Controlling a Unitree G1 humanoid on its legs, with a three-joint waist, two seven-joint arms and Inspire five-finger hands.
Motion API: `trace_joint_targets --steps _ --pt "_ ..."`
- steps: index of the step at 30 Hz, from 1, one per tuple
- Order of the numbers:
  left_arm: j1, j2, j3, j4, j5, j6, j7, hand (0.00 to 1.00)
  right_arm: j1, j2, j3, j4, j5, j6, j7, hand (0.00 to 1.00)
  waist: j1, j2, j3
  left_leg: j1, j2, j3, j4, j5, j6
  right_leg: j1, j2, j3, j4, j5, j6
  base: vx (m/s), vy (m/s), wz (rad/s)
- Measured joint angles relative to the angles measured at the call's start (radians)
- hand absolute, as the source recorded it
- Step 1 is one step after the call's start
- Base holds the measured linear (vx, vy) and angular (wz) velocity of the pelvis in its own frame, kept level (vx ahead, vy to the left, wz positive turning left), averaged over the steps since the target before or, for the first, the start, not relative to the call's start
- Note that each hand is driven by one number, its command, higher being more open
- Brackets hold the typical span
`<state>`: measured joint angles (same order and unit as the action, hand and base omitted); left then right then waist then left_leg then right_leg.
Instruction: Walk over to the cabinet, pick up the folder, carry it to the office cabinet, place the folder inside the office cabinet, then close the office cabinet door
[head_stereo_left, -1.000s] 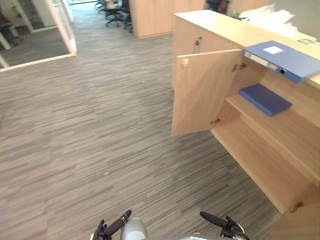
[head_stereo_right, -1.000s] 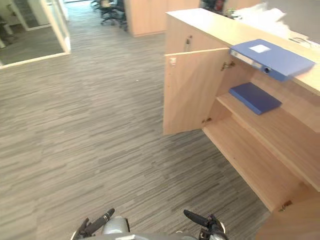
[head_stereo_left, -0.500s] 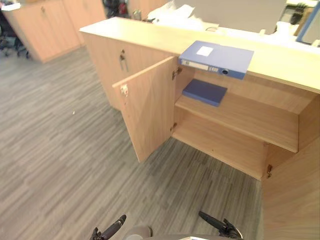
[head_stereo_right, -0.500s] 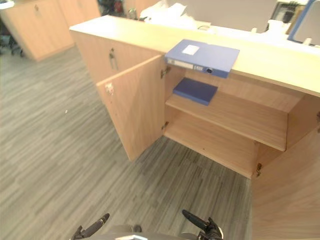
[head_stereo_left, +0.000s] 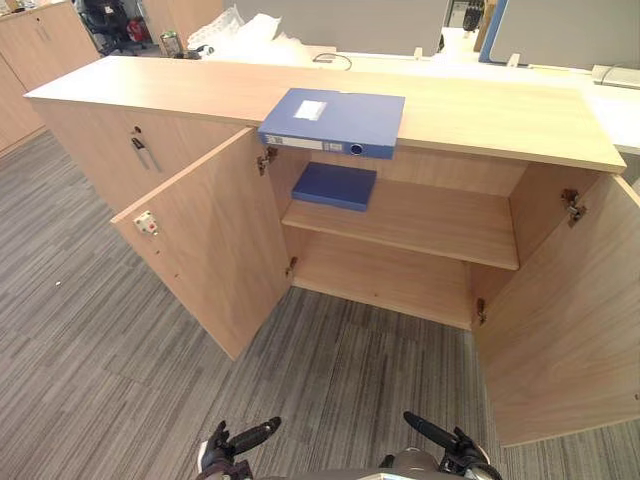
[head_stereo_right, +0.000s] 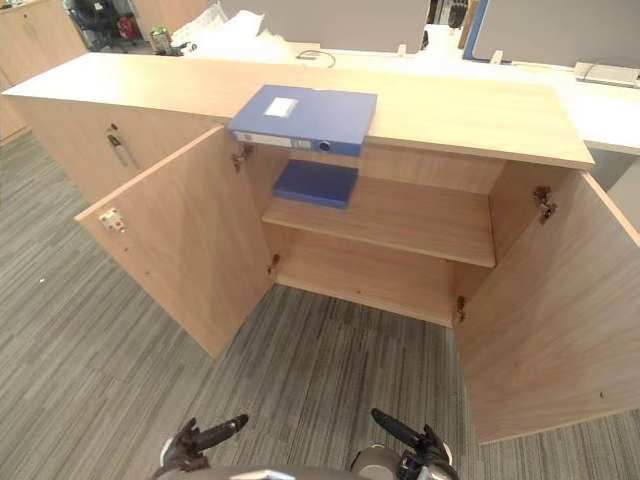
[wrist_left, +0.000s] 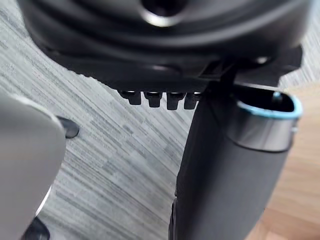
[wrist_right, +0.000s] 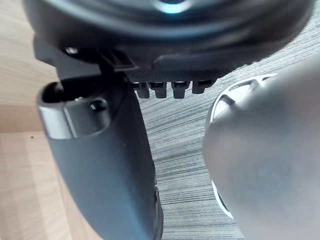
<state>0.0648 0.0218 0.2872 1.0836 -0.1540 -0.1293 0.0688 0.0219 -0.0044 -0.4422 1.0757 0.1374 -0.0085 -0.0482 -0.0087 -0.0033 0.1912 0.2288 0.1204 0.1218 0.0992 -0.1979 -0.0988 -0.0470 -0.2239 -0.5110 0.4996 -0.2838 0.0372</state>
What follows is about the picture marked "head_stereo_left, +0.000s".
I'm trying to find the green glass jar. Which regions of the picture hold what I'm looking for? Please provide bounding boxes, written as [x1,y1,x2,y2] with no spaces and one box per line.
[159,30,182,58]

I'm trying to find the grey desk partition screen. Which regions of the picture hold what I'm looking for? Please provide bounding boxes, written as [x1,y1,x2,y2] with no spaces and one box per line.
[223,0,451,58]

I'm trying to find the long wooden office cabinet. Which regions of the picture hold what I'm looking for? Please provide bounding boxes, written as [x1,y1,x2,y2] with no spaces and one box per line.
[23,54,628,332]

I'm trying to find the blue box file with label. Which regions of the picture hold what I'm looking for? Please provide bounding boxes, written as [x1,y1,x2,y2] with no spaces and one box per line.
[257,88,407,161]

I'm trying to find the wooden cabinet door with lock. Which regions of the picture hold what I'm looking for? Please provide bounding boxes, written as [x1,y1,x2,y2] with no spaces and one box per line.
[110,126,291,361]

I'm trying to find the white lock plate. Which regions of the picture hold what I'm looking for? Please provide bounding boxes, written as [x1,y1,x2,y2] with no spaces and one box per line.
[132,210,161,238]

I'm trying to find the blue-edged grey partition screen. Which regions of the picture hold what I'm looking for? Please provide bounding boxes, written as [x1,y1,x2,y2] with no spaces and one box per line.
[478,0,640,71]

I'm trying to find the grey device on desk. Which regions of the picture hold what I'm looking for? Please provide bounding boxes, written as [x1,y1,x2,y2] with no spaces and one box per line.
[592,63,640,91]

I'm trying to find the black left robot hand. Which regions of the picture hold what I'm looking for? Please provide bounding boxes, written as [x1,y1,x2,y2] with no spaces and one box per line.
[198,416,282,480]

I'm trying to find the black cable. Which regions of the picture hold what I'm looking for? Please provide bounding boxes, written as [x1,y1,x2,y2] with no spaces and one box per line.
[312,53,353,72]

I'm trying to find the plain wooden cabinet door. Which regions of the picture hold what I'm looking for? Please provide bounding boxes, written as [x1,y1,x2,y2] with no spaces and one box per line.
[473,175,640,449]

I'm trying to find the silver cabinet door handle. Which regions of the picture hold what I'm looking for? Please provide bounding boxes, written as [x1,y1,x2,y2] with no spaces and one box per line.
[131,138,163,174]

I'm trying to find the wooden cabinet shelf board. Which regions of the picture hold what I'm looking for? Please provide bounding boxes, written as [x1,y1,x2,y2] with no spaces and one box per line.
[281,178,521,272]

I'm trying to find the red bag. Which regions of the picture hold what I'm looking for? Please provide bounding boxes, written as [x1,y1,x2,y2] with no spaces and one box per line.
[126,17,149,44]

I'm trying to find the black office chair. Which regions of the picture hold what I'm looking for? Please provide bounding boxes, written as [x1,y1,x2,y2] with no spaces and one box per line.
[75,0,149,57]

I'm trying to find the plain blue box file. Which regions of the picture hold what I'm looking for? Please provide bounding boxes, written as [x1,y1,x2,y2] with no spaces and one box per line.
[291,161,378,213]

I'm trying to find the tall wooden cabinet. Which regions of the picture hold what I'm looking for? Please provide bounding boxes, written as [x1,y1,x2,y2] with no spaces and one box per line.
[0,0,101,157]

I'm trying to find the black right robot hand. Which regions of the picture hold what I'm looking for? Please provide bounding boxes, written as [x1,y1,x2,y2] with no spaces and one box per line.
[402,411,492,474]

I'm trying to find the white plastic packing wrap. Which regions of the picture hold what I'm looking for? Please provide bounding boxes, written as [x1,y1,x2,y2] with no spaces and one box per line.
[186,4,321,57]

